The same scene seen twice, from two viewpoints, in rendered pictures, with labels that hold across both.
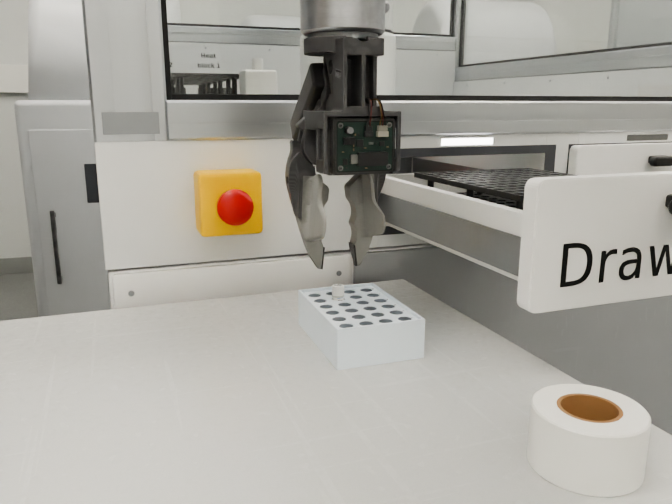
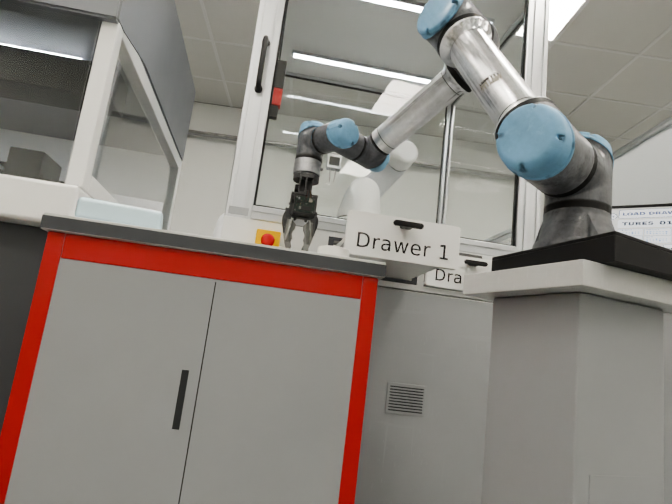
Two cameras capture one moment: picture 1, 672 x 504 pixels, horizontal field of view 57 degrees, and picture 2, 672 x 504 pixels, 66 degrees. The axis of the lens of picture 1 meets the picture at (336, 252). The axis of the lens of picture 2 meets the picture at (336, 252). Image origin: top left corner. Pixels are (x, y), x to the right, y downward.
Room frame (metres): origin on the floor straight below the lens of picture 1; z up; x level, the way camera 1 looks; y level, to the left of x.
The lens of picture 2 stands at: (-0.71, -0.40, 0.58)
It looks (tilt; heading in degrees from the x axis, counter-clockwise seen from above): 11 degrees up; 12
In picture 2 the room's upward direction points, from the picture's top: 7 degrees clockwise
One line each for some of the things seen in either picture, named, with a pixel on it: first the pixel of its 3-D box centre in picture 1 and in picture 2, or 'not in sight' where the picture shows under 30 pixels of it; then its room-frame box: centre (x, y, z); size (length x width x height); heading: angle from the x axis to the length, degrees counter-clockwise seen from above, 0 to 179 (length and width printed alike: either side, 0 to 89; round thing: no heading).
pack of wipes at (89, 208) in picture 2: not in sight; (121, 219); (0.15, 0.22, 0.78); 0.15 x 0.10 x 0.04; 120
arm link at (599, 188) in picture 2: not in sight; (576, 175); (0.28, -0.63, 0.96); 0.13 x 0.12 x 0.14; 144
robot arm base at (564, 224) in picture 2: not in sight; (575, 235); (0.28, -0.63, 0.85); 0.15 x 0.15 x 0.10
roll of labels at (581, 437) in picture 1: (586, 436); (332, 258); (0.35, -0.16, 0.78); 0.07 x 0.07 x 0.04
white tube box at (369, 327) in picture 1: (356, 321); not in sight; (0.57, -0.02, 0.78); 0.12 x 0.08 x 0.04; 19
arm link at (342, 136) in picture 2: not in sight; (340, 138); (0.54, -0.10, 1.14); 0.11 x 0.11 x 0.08; 54
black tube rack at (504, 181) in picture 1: (523, 205); not in sight; (0.72, -0.22, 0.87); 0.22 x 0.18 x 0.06; 20
